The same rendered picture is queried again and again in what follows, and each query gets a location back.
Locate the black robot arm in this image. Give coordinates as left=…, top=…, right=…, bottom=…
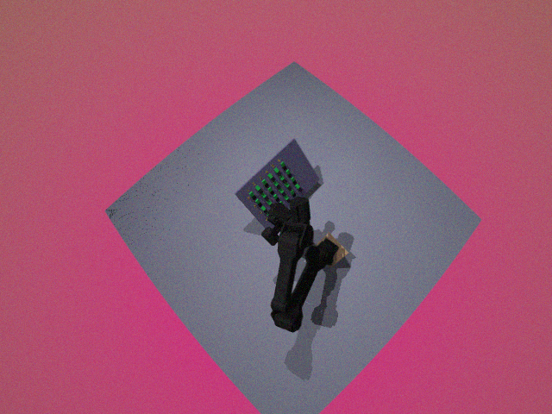
left=267, top=198, right=339, bottom=333

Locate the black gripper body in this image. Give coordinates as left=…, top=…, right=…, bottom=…
left=261, top=217, right=292, bottom=246

